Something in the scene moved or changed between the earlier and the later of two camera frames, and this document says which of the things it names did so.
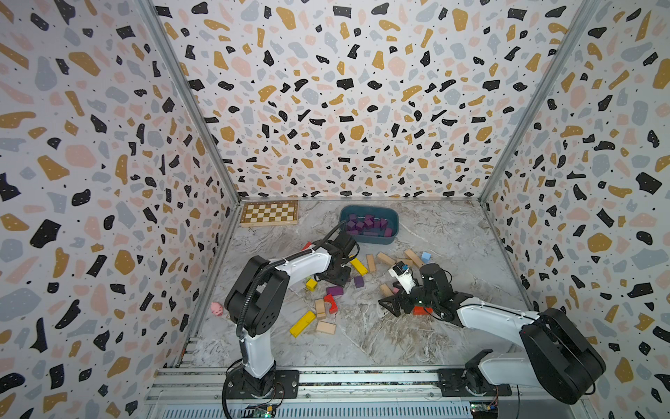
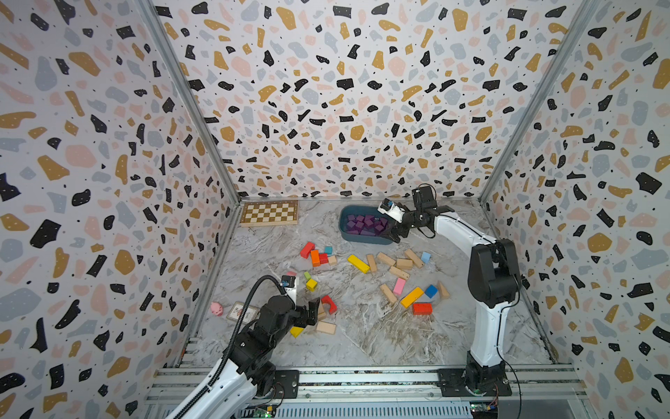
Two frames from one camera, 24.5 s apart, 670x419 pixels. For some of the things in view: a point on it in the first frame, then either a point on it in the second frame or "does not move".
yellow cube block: (311, 285) does not move
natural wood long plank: (386, 291) does not move
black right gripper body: (418, 297) to (410, 221)
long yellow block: (358, 265) does not move
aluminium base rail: (342, 392) does not move
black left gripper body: (341, 278) to (299, 319)
